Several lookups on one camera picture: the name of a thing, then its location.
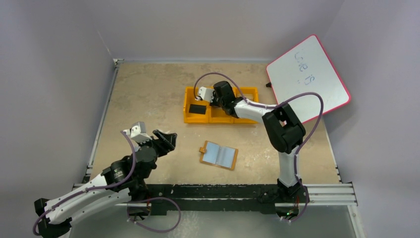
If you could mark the black card in bin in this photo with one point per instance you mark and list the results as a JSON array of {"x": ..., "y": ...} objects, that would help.
[{"x": 197, "y": 109}]

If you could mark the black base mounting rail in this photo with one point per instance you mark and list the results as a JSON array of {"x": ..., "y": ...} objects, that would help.
[{"x": 268, "y": 199}]

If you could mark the white board with pink frame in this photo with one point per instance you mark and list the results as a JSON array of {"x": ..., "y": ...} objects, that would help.
[{"x": 308, "y": 68}]

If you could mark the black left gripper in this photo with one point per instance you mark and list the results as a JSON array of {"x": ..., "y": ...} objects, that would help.
[{"x": 159, "y": 142}]

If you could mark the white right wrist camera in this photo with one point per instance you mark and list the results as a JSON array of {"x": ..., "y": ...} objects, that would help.
[{"x": 205, "y": 94}]

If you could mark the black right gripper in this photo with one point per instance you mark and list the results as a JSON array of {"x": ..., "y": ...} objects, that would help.
[{"x": 216, "y": 102}]

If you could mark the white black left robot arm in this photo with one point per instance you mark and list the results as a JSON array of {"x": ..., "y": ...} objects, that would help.
[{"x": 56, "y": 217}]

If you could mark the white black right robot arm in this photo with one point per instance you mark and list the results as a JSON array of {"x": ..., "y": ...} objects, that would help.
[{"x": 284, "y": 129}]

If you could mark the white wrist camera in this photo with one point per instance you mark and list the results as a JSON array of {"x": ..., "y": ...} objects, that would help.
[
  {"x": 205, "y": 94},
  {"x": 138, "y": 133}
]

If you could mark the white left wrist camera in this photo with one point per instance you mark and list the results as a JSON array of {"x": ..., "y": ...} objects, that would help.
[{"x": 138, "y": 133}]

